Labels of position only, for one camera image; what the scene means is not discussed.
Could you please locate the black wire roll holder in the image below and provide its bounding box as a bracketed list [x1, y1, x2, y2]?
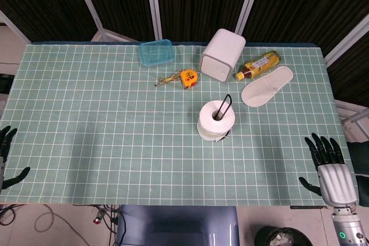
[214, 93, 234, 143]

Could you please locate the white plastic bin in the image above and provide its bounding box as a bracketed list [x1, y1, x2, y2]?
[198, 28, 247, 84]

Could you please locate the grey metal frame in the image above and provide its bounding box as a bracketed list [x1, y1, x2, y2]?
[335, 100, 369, 140]

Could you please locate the black trash bin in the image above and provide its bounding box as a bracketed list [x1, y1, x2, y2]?
[254, 225, 314, 246]

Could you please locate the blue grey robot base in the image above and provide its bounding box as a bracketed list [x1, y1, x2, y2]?
[116, 205, 240, 246]

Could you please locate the yellow tea bottle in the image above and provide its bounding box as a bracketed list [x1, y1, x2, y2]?
[235, 50, 282, 81]

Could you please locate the white toilet paper roll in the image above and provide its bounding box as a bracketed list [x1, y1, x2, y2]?
[197, 100, 236, 142]

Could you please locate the white disposable slipper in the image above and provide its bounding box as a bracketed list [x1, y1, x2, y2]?
[240, 66, 294, 108]

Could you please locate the green gridded cutting mat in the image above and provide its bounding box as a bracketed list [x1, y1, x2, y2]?
[0, 43, 360, 207]

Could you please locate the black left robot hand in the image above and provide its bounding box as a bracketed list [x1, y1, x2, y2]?
[0, 126, 31, 194]

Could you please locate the dark green seat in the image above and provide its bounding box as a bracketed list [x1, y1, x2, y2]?
[345, 141, 369, 200]

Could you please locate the red emergency stop button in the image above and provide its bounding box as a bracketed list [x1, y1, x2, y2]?
[92, 210, 105, 225]

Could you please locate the black floor cable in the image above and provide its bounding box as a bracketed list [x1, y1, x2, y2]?
[111, 205, 128, 246]

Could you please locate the grey floor cable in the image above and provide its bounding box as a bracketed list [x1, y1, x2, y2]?
[34, 204, 90, 246]

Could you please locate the yellow tape measure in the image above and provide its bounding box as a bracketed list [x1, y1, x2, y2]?
[179, 69, 199, 89]

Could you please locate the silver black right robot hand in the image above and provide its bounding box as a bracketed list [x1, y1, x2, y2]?
[299, 133, 359, 208]

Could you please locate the blue transparent plastic box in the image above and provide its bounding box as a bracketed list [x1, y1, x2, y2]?
[140, 39, 175, 67]

